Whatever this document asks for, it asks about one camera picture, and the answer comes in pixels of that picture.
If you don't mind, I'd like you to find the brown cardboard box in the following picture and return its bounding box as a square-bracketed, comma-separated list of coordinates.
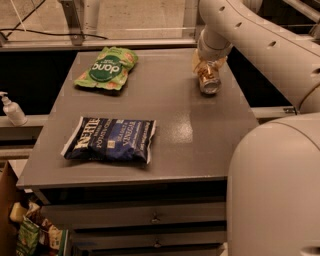
[0, 162, 23, 256]

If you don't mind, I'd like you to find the orange soda can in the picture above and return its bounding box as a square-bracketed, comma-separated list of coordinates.
[196, 61, 221, 95]

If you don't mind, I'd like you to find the black cable on floor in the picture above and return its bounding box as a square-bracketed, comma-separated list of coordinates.
[0, 28, 108, 41]

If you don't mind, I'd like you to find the grey drawer cabinet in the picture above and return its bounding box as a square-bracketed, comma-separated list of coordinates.
[18, 49, 257, 256]

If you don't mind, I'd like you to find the green snack bag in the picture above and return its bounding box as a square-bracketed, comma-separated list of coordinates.
[74, 47, 138, 91]

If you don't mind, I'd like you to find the white pump bottle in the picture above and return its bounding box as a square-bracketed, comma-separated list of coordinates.
[0, 92, 27, 126]

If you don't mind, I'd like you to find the metal horizontal rail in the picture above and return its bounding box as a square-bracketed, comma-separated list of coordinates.
[0, 39, 197, 52]

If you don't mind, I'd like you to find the green snack package in box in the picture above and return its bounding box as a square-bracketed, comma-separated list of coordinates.
[16, 217, 40, 256]

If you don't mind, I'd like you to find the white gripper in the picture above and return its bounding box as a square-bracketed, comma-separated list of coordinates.
[192, 26, 233, 74]

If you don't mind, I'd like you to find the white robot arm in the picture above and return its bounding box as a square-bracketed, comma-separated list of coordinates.
[198, 0, 320, 256]

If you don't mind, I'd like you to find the left metal bracket post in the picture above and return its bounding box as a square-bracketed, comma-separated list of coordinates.
[60, 0, 84, 46]

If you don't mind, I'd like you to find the dark blue chips bag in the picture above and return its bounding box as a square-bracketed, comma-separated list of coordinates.
[61, 117, 156, 164]

